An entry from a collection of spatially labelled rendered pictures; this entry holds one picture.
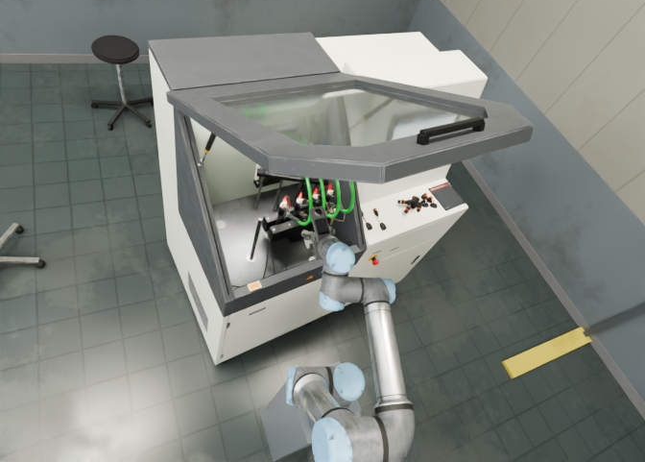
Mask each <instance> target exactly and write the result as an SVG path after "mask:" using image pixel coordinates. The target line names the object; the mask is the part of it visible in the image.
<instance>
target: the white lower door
mask: <svg viewBox="0 0 645 462"><path fill-rule="evenodd" d="M321 283H322V279H319V280H315V281H313V282H310V283H308V284H305V285H303V286H301V287H299V288H296V289H294V290H291V291H289V292H286V293H284V294H281V295H279V296H276V297H274V298H271V299H269V300H267V301H265V302H262V303H260V304H256V305H253V306H251V307H248V308H246V309H243V310H241V311H238V312H236V313H233V314H231V315H229V316H228V318H227V328H226V333H225V338H224V343H223V347H222V353H221V358H220V361H222V360H224V359H226V358H229V357H231V356H233V355H235V354H238V353H240V352H242V351H244V350H247V349H249V348H251V347H253V346H255V345H258V344H260V343H262V342H264V341H266V340H269V339H271V338H273V337H275V336H277V335H279V334H281V333H283V332H285V331H288V330H290V329H292V328H295V327H298V326H300V325H302V324H304V323H306V322H309V321H311V320H313V319H315V318H317V317H318V316H319V315H320V313H321V312H322V310H323V308H322V307H321V305H320V289H321Z"/></svg>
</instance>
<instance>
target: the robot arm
mask: <svg viewBox="0 0 645 462"><path fill-rule="evenodd" d="M309 212H310V216H311V220H312V223H313V227H314V232H312V231H306V230H303V232H302V233H301V235H302V237H303V239H304V242H305V245H306V248H308V249H309V246H310V244H312V243H313V247H314V250H312V252H313V257H314V258H315V259H316V260H318V259H322V260H323V268H322V283H321V289H320V305H321V307H322V308H324V309H326V310H330V311H338V310H342V309H344V307H345V304H346V303H360V304H364V309H365V315H366V322H367V329H368V336H369V342H370V356H371V363H372V369H373V376H374V383H375V390H376V397H377V404H376V406H375V407H374V412H375V416H363V417H357V416H356V415H355V414H354V413H353V412H352V411H351V410H349V409H348V408H349V407H350V405H351V402H352V401H355V400H357V399H358V398H359V397H360V396H361V394H362V393H363V391H364V388H365V379H364V375H363V373H362V372H361V370H360V369H359V368H358V367H357V366H356V365H354V364H352V363H342V364H340V365H338V366H326V367H299V366H297V367H291V368H289V369H288V372H287V381H286V402H287V404H291V405H295V404H296V405H297V406H298V407H299V408H300V409H301V410H303V411H306V413H307V414H308V416H309V418H310V419H311V421H312V423H313V425H314V427H313V431H312V450H313V454H314V455H315V458H314V459H315V462H403V461H404V460H405V458H406V457H407V455H408V453H409V451H410V448H411V446H412V443H413V439H414V433H415V414H414V408H413V404H412V403H411V402H410V401H408V399H407V395H406V389H405V384H404V379H403V374H402V369H401V364H400V358H399V353H398V347H397V343H396V338H395V332H394V322H393V317H392V312H391V307H390V304H391V303H392V302H393V301H394V299H395V285H394V282H393V281H392V280H390V279H381V278H361V277H349V276H348V272H349V270H350V269H351V268H352V267H353V265H354V263H355V255H354V252H353V251H352V250H351V249H350V248H349V246H348V245H347V244H345V243H343V242H342V241H341V240H339V239H338V238H336V237H335V236H332V235H333V234H335V229H334V228H333V227H329V225H328V222H327V218H326V214H325V211H324V207H313V208H310V211H309ZM314 253H315V254H314Z"/></svg>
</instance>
